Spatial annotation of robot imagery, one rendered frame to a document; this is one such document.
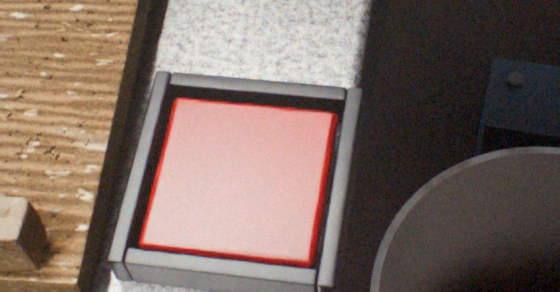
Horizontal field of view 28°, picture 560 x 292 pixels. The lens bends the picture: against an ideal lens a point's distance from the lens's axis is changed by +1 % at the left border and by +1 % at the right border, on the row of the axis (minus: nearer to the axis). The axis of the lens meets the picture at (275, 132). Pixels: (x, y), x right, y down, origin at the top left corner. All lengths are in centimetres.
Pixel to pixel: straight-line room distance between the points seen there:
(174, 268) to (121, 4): 11
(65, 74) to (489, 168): 68
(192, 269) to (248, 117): 6
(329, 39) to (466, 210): 68
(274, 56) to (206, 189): 7
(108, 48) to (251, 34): 6
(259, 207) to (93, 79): 8
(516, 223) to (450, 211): 9
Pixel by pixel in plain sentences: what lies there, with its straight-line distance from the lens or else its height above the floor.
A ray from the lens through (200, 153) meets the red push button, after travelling 38.
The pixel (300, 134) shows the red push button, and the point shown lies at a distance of 38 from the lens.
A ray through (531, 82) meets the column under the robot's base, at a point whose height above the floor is 1.
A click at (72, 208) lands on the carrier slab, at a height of 94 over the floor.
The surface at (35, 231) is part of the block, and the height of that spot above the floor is 95.
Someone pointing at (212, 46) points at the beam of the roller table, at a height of 91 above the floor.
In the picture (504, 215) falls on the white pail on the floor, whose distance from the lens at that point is 112.
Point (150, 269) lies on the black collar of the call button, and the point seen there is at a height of 93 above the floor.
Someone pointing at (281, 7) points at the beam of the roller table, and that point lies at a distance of 43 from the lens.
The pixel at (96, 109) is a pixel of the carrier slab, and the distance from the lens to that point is 39.
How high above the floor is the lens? 126
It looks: 59 degrees down
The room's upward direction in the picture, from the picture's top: 11 degrees counter-clockwise
